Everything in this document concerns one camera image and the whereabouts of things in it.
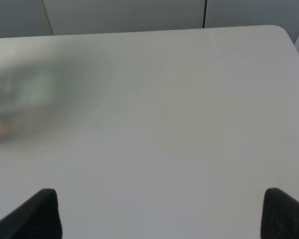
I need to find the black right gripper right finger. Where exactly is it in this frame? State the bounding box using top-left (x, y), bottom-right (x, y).
top-left (260, 188), bottom-right (299, 239)

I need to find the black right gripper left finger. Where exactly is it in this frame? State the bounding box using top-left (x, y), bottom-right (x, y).
top-left (0, 189), bottom-right (63, 239)

